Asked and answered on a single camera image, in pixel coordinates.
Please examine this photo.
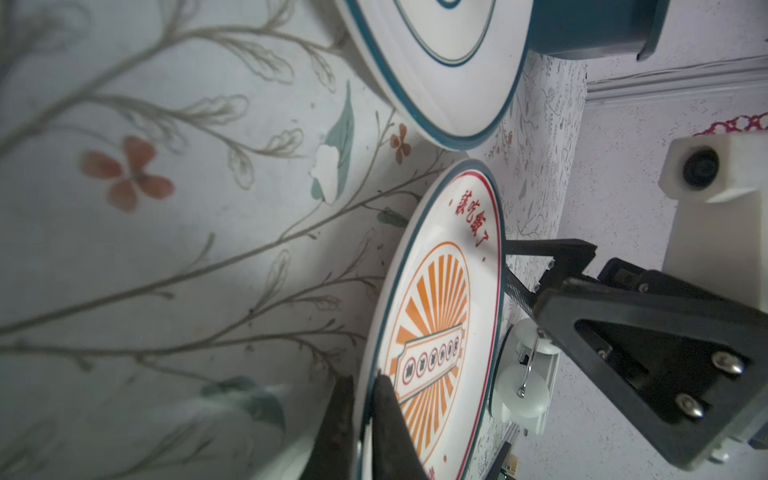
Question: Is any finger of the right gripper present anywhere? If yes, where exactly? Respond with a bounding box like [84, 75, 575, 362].
[504, 272, 767, 470]
[505, 239, 597, 282]

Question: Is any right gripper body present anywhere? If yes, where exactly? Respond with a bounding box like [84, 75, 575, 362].
[599, 258, 767, 470]

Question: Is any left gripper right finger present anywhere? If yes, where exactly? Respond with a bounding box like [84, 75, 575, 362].
[371, 375, 428, 480]

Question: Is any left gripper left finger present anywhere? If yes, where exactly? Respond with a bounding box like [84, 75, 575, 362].
[300, 376, 355, 480]

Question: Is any orange sunburst plate front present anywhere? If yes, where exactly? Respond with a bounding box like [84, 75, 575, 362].
[352, 159, 505, 479]

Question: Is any white flower-pattern plate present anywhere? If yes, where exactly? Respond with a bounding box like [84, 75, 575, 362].
[336, 0, 534, 151]

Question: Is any teal plastic bin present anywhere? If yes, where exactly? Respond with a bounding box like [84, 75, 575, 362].
[527, 0, 670, 62]

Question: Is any white alarm clock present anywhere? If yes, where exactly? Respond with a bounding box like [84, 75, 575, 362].
[490, 318, 561, 435]

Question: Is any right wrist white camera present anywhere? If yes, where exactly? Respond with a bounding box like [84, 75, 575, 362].
[658, 132, 767, 311]

